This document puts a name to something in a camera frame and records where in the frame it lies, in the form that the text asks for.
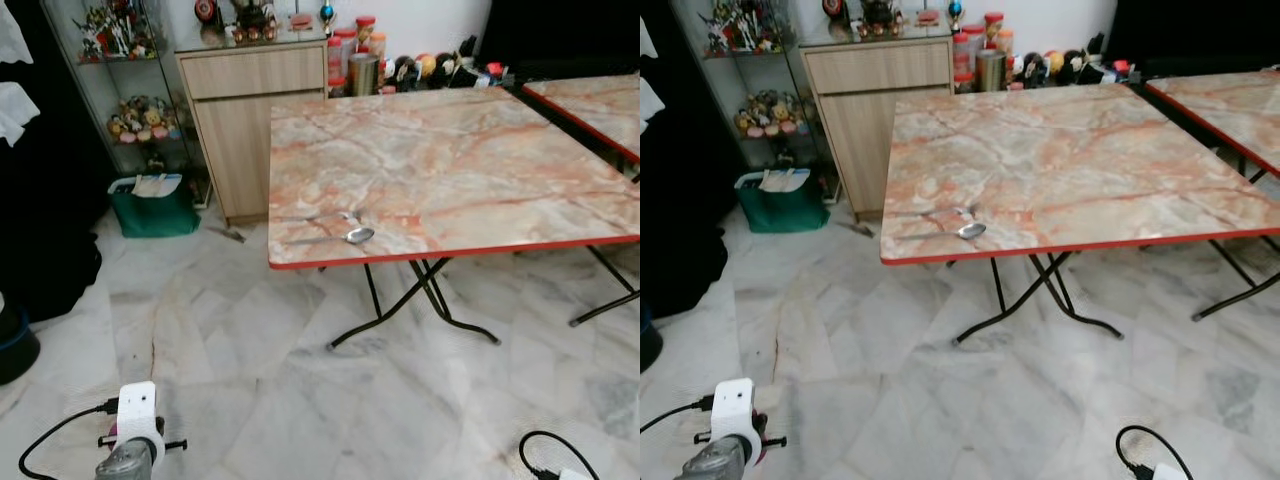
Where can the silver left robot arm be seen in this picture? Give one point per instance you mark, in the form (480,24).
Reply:
(720,468)
(125,465)

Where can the black round bin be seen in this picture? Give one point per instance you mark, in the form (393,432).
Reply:
(648,345)
(15,345)

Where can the green bag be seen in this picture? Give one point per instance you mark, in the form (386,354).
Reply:
(155,215)
(785,210)

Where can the black hanging garment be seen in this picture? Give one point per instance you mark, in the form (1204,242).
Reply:
(40,230)
(680,230)

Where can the white papers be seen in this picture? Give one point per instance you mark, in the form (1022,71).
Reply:
(783,180)
(155,185)

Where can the steel spoon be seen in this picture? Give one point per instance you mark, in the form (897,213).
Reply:
(358,235)
(970,231)

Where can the steel fork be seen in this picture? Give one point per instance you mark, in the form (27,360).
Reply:
(345,216)
(960,212)

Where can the light wooden cabinet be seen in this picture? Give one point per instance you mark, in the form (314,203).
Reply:
(250,140)
(870,130)

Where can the glass display cabinet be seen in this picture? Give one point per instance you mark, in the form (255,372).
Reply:
(140,90)
(760,90)

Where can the metal canister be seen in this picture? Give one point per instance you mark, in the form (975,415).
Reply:
(990,70)
(364,75)

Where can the tall jar with red lid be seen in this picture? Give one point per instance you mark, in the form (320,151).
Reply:
(343,60)
(966,55)

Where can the dark teapot ornament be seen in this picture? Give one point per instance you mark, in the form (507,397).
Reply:
(880,12)
(255,18)

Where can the round red black ornament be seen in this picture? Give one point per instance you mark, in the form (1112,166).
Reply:
(833,8)
(205,10)

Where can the small jar with red lid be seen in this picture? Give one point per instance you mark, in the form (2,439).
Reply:
(992,28)
(365,30)

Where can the blue ball ornament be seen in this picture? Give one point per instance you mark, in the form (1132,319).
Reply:
(955,10)
(327,12)

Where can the black television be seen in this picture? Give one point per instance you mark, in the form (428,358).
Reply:
(1190,30)
(560,35)

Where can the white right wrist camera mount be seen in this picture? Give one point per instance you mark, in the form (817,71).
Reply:
(572,475)
(1168,473)

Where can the black folding table leg frame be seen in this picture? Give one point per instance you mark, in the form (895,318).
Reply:
(1052,275)
(430,278)

